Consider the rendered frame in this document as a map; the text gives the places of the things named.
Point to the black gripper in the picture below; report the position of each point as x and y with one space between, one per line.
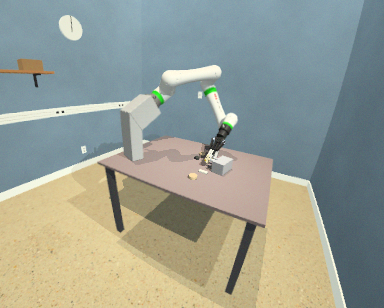
219 142

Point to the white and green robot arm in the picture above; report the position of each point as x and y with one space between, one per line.
208 76

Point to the cream gear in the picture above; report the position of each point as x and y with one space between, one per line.
207 159

